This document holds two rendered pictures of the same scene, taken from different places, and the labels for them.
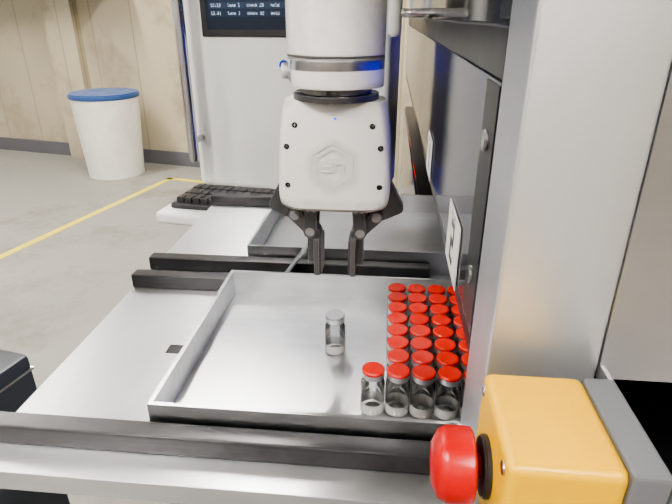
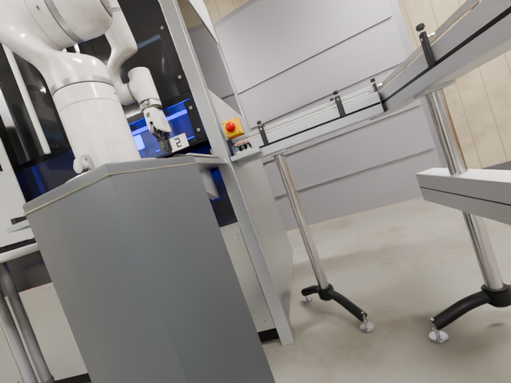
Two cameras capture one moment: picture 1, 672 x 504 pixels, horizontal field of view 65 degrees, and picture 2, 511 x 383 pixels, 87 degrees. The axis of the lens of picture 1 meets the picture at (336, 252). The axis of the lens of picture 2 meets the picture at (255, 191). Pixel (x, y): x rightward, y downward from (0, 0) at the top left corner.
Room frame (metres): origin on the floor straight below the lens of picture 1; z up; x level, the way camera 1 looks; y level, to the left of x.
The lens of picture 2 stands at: (0.10, 1.08, 0.76)
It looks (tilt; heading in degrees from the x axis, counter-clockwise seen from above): 3 degrees down; 275
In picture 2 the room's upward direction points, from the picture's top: 19 degrees counter-clockwise
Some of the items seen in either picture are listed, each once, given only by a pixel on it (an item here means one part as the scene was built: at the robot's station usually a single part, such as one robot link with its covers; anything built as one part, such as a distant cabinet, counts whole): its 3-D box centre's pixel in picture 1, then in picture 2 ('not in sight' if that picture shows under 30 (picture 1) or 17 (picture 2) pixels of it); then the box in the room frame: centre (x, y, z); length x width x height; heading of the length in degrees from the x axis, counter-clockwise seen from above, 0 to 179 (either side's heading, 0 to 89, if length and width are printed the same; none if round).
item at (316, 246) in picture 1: (306, 238); (160, 142); (0.48, 0.03, 1.01); 0.03 x 0.03 x 0.07; 84
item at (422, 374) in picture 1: (418, 342); not in sight; (0.46, -0.09, 0.90); 0.18 x 0.02 x 0.05; 175
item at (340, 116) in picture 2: not in sight; (301, 125); (-0.09, -0.23, 0.92); 0.69 x 0.15 x 0.16; 174
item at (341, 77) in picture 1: (333, 73); (150, 106); (0.48, 0.00, 1.17); 0.09 x 0.08 x 0.03; 84
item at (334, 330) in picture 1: (335, 333); not in sight; (0.48, 0.00, 0.90); 0.02 x 0.02 x 0.04
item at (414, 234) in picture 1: (368, 227); not in sight; (0.81, -0.05, 0.90); 0.34 x 0.26 x 0.04; 84
